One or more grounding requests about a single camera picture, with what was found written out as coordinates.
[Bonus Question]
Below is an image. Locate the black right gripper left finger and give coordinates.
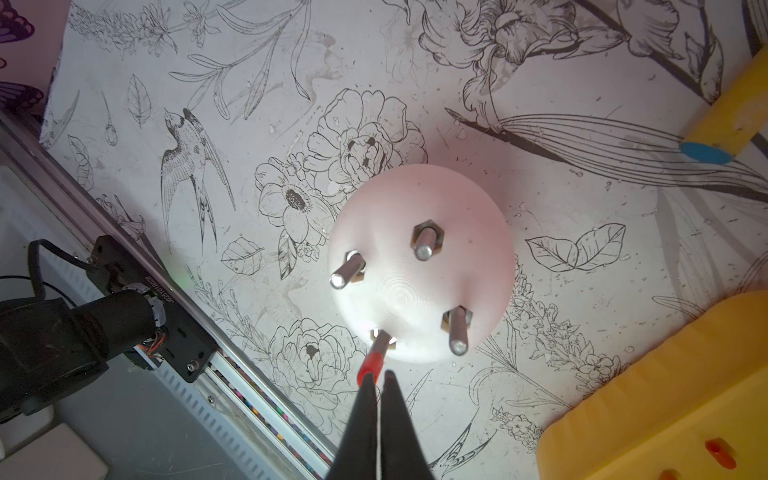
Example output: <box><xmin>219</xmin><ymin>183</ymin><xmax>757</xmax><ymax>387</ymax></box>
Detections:
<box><xmin>326</xmin><ymin>374</ymin><xmax>378</xmax><ymax>480</ymax></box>

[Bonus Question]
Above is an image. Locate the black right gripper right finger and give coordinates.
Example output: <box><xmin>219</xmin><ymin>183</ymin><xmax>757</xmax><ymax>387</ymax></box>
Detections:
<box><xmin>380</xmin><ymin>370</ymin><xmax>434</xmax><ymax>480</ymax></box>

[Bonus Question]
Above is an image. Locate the red screw protection sleeve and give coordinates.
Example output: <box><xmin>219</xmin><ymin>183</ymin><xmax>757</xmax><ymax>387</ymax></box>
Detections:
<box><xmin>357</xmin><ymin>351</ymin><xmax>385</xmax><ymax>387</ymax></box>

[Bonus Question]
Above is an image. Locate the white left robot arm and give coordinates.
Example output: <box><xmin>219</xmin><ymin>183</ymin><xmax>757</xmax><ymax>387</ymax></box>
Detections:
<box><xmin>1</xmin><ymin>235</ymin><xmax>218</xmax><ymax>422</ymax></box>

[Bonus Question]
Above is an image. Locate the steel screw on dome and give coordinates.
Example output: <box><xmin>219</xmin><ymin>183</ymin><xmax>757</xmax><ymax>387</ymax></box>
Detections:
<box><xmin>329</xmin><ymin>250</ymin><xmax>366</xmax><ymax>290</ymax></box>
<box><xmin>370</xmin><ymin>329</ymin><xmax>396</xmax><ymax>356</ymax></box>
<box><xmin>443</xmin><ymin>306</ymin><xmax>472</xmax><ymax>356</ymax></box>
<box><xmin>411</xmin><ymin>220</ymin><xmax>444</xmax><ymax>262</ymax></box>

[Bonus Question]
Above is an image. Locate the white dome with screws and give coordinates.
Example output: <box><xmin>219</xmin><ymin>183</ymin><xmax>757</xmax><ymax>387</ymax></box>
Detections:
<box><xmin>328</xmin><ymin>164</ymin><xmax>516</xmax><ymax>363</ymax></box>

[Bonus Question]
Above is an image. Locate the yellow plastic tray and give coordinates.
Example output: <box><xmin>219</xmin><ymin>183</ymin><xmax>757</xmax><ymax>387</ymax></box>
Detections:
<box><xmin>536</xmin><ymin>291</ymin><xmax>767</xmax><ymax>479</ymax></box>

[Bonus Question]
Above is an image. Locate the red sleeve in tray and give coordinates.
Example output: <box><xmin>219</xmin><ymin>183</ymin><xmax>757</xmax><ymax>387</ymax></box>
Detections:
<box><xmin>705</xmin><ymin>439</ymin><xmax>738</xmax><ymax>470</ymax></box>

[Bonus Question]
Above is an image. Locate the blue yellow garden rake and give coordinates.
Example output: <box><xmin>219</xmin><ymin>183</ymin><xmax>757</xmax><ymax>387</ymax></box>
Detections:
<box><xmin>680</xmin><ymin>47</ymin><xmax>767</xmax><ymax>165</ymax></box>

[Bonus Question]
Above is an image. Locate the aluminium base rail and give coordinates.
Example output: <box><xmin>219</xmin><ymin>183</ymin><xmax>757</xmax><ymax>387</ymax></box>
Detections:
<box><xmin>1</xmin><ymin>112</ymin><xmax>334</xmax><ymax>479</ymax></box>

